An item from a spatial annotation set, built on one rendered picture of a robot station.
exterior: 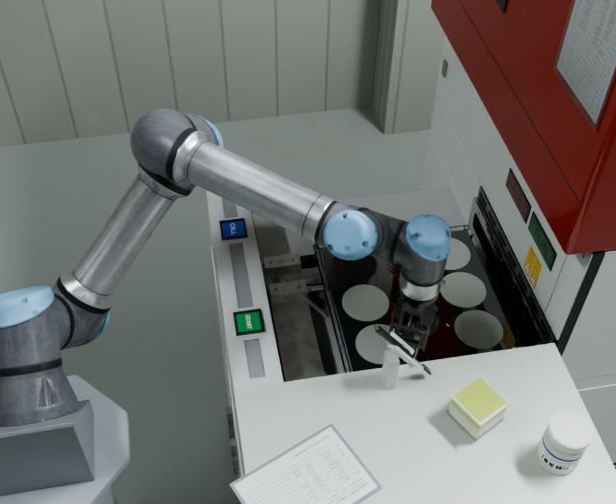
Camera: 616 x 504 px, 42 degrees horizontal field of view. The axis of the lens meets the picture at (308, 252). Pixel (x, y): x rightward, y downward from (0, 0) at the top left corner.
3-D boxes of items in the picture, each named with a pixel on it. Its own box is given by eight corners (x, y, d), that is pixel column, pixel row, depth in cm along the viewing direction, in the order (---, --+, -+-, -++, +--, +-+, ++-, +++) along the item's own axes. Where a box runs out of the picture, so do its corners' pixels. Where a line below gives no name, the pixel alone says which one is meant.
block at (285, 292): (304, 288, 173) (304, 279, 171) (307, 299, 171) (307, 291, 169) (268, 292, 172) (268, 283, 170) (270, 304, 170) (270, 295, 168)
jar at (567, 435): (567, 436, 140) (582, 407, 133) (584, 472, 135) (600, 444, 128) (529, 442, 139) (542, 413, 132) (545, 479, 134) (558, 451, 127)
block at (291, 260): (298, 261, 179) (298, 252, 176) (301, 272, 176) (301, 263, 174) (263, 265, 178) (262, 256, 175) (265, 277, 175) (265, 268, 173)
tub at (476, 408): (473, 394, 145) (479, 373, 140) (503, 423, 141) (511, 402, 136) (443, 415, 142) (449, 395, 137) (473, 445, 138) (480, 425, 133)
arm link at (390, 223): (337, 201, 132) (399, 221, 129) (353, 202, 143) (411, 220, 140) (324, 246, 133) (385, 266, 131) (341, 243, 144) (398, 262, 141)
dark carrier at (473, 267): (466, 231, 184) (466, 229, 183) (518, 351, 161) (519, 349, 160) (320, 249, 179) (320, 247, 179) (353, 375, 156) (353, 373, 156)
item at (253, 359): (248, 227, 194) (246, 184, 184) (284, 422, 157) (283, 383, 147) (210, 231, 193) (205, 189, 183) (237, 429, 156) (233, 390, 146)
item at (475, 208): (473, 224, 192) (480, 195, 185) (541, 374, 163) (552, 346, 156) (466, 225, 192) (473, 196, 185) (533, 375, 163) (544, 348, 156)
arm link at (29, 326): (-22, 371, 141) (-32, 295, 141) (26, 357, 154) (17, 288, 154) (35, 366, 137) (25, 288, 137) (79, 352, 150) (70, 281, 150)
